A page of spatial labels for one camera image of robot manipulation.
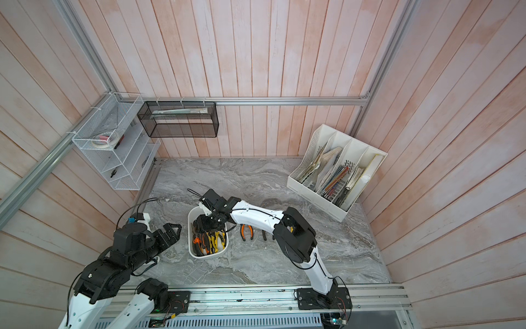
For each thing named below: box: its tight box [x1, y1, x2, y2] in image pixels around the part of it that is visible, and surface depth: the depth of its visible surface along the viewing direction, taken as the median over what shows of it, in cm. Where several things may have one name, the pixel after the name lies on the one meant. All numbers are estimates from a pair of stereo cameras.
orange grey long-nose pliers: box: [239, 223, 255, 242], surface depth 92 cm
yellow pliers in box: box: [206, 229, 226, 254], surface depth 88 cm
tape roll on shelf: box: [91, 132, 118, 149], surface depth 75 cm
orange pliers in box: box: [192, 237, 210, 255], surface depth 85 cm
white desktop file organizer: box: [286, 124, 389, 223], surface depth 97 cm
